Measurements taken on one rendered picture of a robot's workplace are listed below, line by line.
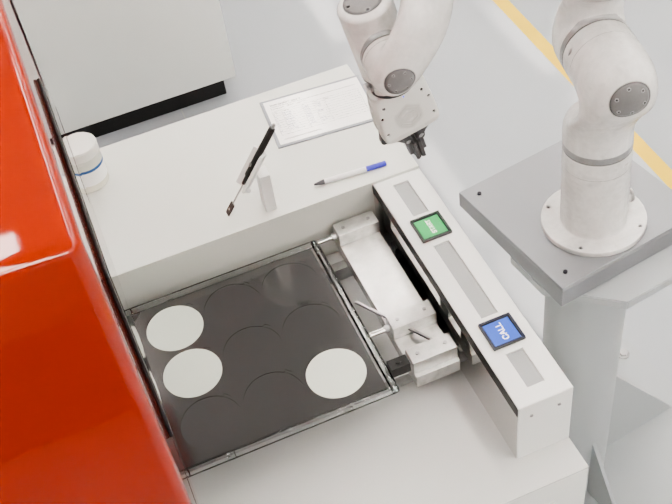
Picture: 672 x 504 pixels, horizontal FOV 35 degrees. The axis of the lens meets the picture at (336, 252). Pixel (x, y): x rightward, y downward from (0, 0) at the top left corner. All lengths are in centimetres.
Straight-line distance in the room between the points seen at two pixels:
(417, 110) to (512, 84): 199
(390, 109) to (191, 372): 55
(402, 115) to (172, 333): 55
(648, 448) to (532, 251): 91
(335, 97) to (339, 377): 64
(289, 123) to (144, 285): 44
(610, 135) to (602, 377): 66
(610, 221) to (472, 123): 164
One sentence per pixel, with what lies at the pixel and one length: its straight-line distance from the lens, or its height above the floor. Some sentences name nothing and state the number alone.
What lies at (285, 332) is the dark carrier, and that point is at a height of 90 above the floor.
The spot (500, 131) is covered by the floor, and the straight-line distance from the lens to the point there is 350.
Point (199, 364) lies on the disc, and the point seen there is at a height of 90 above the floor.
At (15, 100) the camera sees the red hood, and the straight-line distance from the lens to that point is 86.
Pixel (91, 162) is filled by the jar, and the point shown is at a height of 103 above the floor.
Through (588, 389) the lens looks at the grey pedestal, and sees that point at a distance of 230.
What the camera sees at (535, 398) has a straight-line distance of 164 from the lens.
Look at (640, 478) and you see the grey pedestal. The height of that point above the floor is 2.
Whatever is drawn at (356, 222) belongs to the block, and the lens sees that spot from 196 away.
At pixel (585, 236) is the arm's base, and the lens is 196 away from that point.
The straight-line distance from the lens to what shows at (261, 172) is 188.
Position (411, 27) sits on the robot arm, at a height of 143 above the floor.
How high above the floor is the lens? 231
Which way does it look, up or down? 47 degrees down
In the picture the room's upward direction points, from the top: 9 degrees counter-clockwise
